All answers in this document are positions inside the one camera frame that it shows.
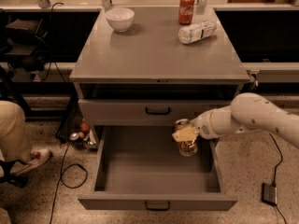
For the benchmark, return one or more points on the grey drawer cabinet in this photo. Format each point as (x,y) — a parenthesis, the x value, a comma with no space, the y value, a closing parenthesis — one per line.
(147,62)

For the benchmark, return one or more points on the closed upper grey drawer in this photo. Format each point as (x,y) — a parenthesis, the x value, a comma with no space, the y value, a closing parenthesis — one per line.
(143,112)

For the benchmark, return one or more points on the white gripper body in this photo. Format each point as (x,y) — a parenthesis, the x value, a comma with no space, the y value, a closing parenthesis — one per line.
(202,126)

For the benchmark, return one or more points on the dark equipment on left shelf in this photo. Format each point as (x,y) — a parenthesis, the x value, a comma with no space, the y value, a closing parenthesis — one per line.
(22,43)

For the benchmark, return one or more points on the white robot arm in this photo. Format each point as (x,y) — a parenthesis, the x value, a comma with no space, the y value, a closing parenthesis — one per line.
(247,113)

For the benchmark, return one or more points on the open lower grey drawer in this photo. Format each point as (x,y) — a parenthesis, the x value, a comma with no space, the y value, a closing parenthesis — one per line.
(140,168)

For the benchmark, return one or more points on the black office chair base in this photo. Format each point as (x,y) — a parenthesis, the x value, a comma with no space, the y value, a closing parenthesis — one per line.
(8,177)

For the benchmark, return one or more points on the person leg beige trousers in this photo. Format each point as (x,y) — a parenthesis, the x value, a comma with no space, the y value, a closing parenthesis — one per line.
(13,141)

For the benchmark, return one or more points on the red cola can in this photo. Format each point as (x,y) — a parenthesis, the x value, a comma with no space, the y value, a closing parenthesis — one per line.
(185,11)

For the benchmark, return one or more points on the clear plastic bottle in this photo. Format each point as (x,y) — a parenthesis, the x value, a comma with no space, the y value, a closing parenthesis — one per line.
(196,31)

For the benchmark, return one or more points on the white ceramic bowl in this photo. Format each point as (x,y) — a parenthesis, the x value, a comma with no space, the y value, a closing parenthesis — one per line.
(120,18)

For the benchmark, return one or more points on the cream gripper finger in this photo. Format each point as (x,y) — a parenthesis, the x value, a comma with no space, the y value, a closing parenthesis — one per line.
(185,133)

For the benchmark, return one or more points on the black wire basket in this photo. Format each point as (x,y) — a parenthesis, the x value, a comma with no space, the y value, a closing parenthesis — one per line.
(69,128)

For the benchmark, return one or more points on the white sneaker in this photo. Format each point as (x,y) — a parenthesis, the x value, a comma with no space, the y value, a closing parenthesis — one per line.
(37,158)

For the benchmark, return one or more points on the orange soda can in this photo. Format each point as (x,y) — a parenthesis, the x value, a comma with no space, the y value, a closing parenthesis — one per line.
(188,148)

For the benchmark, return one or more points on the black power adapter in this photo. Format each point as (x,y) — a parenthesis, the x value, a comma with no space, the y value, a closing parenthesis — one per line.
(269,194)

